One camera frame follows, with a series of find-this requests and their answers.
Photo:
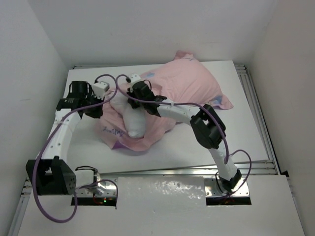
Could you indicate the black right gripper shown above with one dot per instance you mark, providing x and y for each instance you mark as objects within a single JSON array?
[{"x": 132, "y": 93}]

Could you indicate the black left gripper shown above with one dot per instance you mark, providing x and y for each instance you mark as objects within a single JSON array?
[{"x": 96, "y": 114}]

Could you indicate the white pillow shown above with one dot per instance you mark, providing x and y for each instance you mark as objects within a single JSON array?
[{"x": 134, "y": 119}]

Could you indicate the pink purple pillowcase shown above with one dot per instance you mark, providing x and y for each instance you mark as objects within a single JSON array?
[{"x": 182, "y": 80}]

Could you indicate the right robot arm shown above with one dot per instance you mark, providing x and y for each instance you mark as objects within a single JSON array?
[{"x": 208, "y": 128}]

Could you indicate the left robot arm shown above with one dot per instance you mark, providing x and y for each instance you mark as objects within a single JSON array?
[{"x": 51, "y": 175}]

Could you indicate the white front cover board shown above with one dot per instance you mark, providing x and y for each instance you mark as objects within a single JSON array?
[{"x": 171, "y": 206}]

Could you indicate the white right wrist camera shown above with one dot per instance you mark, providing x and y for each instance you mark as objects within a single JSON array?
[{"x": 133, "y": 78}]

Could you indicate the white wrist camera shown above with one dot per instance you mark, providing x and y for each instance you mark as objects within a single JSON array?
[
  {"x": 100, "y": 89},
  {"x": 133, "y": 78}
]

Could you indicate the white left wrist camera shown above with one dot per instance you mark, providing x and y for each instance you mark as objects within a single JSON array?
[{"x": 100, "y": 89}]

